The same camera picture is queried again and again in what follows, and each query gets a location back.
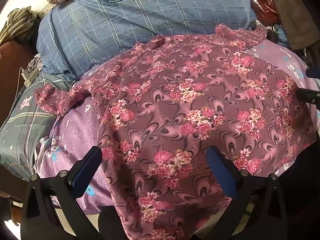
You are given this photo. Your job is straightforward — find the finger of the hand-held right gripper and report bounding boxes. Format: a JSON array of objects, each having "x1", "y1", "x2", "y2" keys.
[
  {"x1": 296, "y1": 87, "x2": 320, "y2": 103},
  {"x1": 306, "y1": 66, "x2": 320, "y2": 79}
]

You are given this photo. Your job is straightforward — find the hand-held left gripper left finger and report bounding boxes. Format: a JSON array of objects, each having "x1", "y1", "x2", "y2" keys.
[{"x1": 20, "y1": 145, "x2": 105, "y2": 240}]

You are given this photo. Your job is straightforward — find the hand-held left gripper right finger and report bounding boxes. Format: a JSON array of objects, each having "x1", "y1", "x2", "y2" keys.
[{"x1": 200, "y1": 145, "x2": 288, "y2": 240}]

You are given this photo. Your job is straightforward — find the pink floral garment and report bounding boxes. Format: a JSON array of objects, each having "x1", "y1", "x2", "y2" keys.
[{"x1": 35, "y1": 24, "x2": 316, "y2": 240}]

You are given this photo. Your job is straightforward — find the purple floral bedsheet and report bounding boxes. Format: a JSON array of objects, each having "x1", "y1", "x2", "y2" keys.
[{"x1": 35, "y1": 39, "x2": 320, "y2": 214}]

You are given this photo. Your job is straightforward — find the brown grey cloth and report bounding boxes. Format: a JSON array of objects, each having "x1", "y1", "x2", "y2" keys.
[{"x1": 271, "y1": 0, "x2": 320, "y2": 52}]

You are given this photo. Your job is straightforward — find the white charger plug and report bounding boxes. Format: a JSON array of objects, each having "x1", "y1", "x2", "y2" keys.
[{"x1": 22, "y1": 69, "x2": 40, "y2": 85}]

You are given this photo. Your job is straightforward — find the small grey crumpled cloth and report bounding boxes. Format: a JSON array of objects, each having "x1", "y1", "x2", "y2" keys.
[{"x1": 27, "y1": 54, "x2": 45, "y2": 72}]

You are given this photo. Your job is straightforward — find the brown wooden headboard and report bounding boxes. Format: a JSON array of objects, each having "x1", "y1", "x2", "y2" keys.
[{"x1": 0, "y1": 42, "x2": 38, "y2": 123}]

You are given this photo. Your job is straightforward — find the olive striped cloth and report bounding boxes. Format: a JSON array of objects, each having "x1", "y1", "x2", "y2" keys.
[{"x1": 0, "y1": 8, "x2": 38, "y2": 45}]

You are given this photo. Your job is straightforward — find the blue plaid quilt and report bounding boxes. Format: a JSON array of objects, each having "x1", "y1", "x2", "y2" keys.
[{"x1": 36, "y1": 0, "x2": 258, "y2": 82}]

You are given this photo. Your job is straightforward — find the white charger cable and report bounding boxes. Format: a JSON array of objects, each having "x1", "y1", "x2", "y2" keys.
[{"x1": 15, "y1": 67, "x2": 25, "y2": 102}]

